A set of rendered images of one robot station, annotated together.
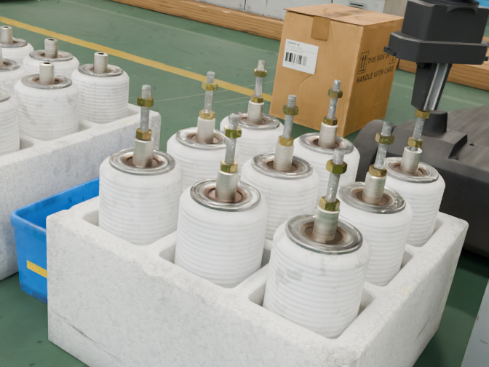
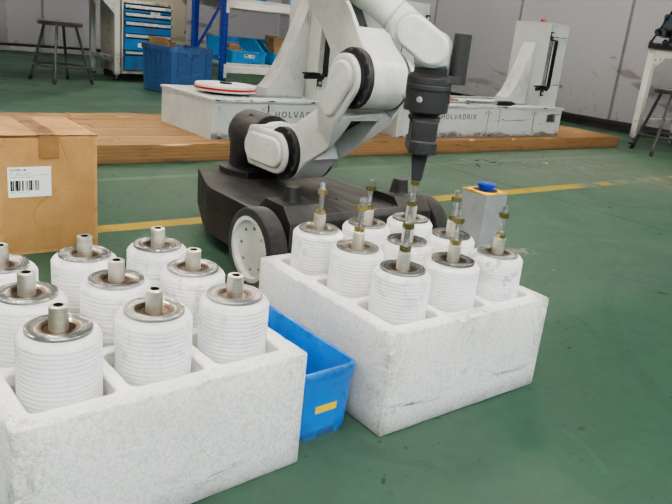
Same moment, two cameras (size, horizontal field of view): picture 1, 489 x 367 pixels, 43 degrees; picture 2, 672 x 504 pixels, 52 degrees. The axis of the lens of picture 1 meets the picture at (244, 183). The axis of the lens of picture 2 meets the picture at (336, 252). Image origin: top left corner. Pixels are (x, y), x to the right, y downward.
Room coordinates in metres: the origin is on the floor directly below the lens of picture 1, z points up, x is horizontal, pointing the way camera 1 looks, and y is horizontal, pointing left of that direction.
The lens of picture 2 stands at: (0.39, 1.15, 0.61)
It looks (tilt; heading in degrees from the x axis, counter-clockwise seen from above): 18 degrees down; 290
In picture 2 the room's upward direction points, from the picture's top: 6 degrees clockwise
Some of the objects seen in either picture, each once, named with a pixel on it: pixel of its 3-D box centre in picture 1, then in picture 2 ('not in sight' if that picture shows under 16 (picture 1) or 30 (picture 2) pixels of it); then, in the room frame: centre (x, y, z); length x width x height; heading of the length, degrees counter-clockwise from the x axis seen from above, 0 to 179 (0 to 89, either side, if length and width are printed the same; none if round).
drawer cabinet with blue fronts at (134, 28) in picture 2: not in sight; (136, 40); (4.59, -4.34, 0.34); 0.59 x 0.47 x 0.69; 149
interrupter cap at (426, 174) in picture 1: (408, 170); (410, 218); (0.73, -0.20, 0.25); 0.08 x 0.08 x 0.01
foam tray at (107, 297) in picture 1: (265, 279); (396, 320); (0.69, -0.04, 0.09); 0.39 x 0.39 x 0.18; 59
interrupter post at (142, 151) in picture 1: (142, 151); (403, 261); (0.65, 0.12, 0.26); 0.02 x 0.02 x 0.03
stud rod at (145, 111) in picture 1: (145, 119); (406, 238); (0.65, 0.12, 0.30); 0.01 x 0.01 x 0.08
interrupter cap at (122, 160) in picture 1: (142, 162); (402, 268); (0.65, 0.12, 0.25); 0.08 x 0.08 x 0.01
